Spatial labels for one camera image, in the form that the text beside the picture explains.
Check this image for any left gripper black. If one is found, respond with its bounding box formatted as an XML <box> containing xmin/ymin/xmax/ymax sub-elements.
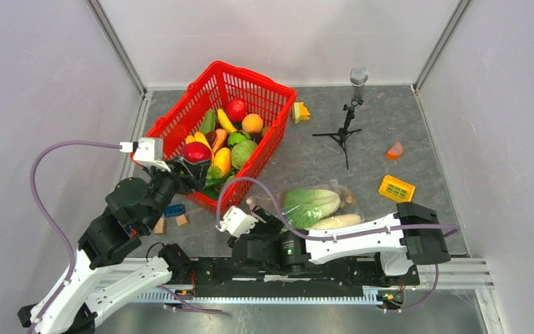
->
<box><xmin>143</xmin><ymin>154</ymin><xmax>213</xmax><ymax>231</ymax></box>

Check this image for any small red apple toy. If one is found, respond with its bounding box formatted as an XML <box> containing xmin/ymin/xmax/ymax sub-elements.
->
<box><xmin>180</xmin><ymin>141</ymin><xmax>213</xmax><ymax>163</ymax></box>

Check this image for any napa cabbage toy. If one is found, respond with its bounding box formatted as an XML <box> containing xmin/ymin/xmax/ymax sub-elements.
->
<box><xmin>283</xmin><ymin>189</ymin><xmax>341</xmax><ymax>230</ymax></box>

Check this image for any white long radish toy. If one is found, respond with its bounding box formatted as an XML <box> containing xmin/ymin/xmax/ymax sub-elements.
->
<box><xmin>310</xmin><ymin>214</ymin><xmax>362</xmax><ymax>230</ymax></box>

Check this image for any brown longan bunch toy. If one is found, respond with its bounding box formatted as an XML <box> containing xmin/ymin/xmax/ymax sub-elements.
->
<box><xmin>335</xmin><ymin>189</ymin><xmax>357</xmax><ymax>208</ymax></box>

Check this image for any clear zip top bag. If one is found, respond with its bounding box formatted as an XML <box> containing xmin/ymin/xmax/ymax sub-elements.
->
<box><xmin>246</xmin><ymin>180</ymin><xmax>364</xmax><ymax>230</ymax></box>

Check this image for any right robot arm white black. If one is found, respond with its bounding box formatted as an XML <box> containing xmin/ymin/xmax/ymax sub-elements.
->
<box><xmin>216</xmin><ymin>202</ymin><xmax>451</xmax><ymax>284</ymax></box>

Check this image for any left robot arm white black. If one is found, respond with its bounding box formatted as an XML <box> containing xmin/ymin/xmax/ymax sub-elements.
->
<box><xmin>17</xmin><ymin>157</ymin><xmax>211</xmax><ymax>333</ymax></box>

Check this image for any blue toy brick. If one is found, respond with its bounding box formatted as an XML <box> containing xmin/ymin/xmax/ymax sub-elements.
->
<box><xmin>163</xmin><ymin>204</ymin><xmax>186</xmax><ymax>218</ymax></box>

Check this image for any yellow mango toy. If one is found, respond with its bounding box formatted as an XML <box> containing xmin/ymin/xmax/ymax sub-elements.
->
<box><xmin>213</xmin><ymin>147</ymin><xmax>232</xmax><ymax>178</ymax></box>

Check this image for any yellow banana bunch toy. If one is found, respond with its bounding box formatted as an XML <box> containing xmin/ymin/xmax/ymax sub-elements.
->
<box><xmin>185</xmin><ymin>132</ymin><xmax>211</xmax><ymax>150</ymax></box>

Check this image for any wooden block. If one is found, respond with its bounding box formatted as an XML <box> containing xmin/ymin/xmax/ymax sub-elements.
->
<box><xmin>153</xmin><ymin>216</ymin><xmax>167</xmax><ymax>235</ymax></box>
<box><xmin>175</xmin><ymin>214</ymin><xmax>189</xmax><ymax>228</ymax></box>

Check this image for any orange sweet potato toy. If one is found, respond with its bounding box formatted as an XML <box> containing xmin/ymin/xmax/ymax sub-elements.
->
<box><xmin>206</xmin><ymin>129</ymin><xmax>229</xmax><ymax>153</ymax></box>

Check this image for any green cucumber toy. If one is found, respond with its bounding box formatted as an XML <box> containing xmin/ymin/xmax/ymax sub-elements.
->
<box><xmin>199</xmin><ymin>109</ymin><xmax>217</xmax><ymax>134</ymax></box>

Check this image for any round green cabbage toy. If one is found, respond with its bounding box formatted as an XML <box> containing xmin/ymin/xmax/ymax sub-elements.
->
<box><xmin>231</xmin><ymin>140</ymin><xmax>257</xmax><ymax>170</ymax></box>

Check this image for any orange peach toy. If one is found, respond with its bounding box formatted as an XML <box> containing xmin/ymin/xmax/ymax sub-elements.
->
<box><xmin>241</xmin><ymin>113</ymin><xmax>264</xmax><ymax>134</ymax></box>

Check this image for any red plastic basket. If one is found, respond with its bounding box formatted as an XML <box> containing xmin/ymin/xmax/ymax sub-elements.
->
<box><xmin>147</xmin><ymin>61</ymin><xmax>296</xmax><ymax>213</ymax></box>

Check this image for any orange waffle toy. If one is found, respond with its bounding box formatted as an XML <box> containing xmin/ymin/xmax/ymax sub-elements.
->
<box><xmin>378</xmin><ymin>175</ymin><xmax>416</xmax><ymax>202</ymax></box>

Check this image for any orange slice toy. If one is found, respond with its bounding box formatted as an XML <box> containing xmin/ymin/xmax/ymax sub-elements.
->
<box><xmin>386</xmin><ymin>141</ymin><xmax>404</xmax><ymax>160</ymax></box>

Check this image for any microphone on black tripod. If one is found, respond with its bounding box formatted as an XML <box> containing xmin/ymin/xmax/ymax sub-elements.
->
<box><xmin>312</xmin><ymin>65</ymin><xmax>369</xmax><ymax>168</ymax></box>

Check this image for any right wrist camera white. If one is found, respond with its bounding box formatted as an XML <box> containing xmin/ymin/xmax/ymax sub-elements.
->
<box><xmin>216</xmin><ymin>206</ymin><xmax>259</xmax><ymax>238</ymax></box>

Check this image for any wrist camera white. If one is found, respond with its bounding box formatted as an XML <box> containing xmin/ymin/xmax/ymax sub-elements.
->
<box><xmin>216</xmin><ymin>206</ymin><xmax>259</xmax><ymax>238</ymax></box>
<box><xmin>120</xmin><ymin>137</ymin><xmax>171</xmax><ymax>172</ymax></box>

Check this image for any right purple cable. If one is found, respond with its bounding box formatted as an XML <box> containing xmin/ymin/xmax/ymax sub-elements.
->
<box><xmin>215</xmin><ymin>177</ymin><xmax>462</xmax><ymax>315</ymax></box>

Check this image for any purple cable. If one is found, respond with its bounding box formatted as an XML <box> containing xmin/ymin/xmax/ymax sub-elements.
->
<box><xmin>215</xmin><ymin>177</ymin><xmax>462</xmax><ymax>315</ymax></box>
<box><xmin>26</xmin><ymin>140</ymin><xmax>224</xmax><ymax>334</ymax></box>

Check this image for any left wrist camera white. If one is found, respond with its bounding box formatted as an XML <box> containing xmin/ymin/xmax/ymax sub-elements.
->
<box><xmin>120</xmin><ymin>137</ymin><xmax>171</xmax><ymax>172</ymax></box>

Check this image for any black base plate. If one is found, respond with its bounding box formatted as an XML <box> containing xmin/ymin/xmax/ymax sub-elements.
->
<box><xmin>168</xmin><ymin>257</ymin><xmax>420</xmax><ymax>298</ymax></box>

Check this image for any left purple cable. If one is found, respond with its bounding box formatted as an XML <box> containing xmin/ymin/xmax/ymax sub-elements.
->
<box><xmin>26</xmin><ymin>140</ymin><xmax>224</xmax><ymax>334</ymax></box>

